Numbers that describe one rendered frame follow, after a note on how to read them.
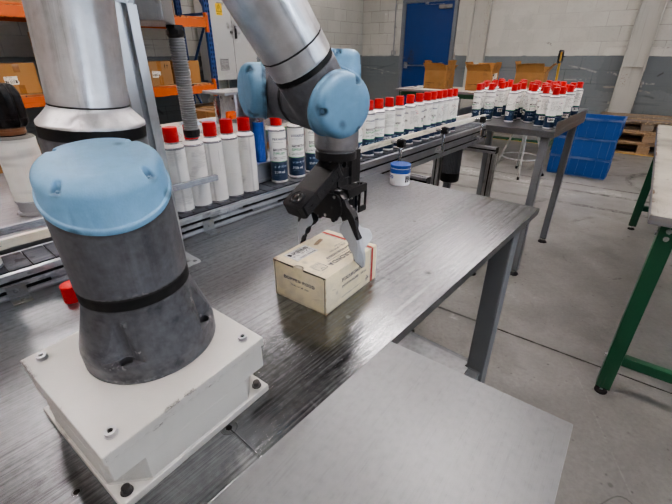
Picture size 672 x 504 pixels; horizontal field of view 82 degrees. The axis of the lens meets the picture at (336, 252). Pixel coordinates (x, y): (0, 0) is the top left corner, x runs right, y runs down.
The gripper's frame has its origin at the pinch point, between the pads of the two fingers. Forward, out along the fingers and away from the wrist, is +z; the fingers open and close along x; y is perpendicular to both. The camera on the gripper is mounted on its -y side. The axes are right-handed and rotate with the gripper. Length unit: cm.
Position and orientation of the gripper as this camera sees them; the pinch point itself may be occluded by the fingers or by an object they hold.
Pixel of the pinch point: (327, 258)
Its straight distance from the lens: 73.8
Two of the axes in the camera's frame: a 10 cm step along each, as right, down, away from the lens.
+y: 6.0, -3.4, 7.2
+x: -8.0, -2.7, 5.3
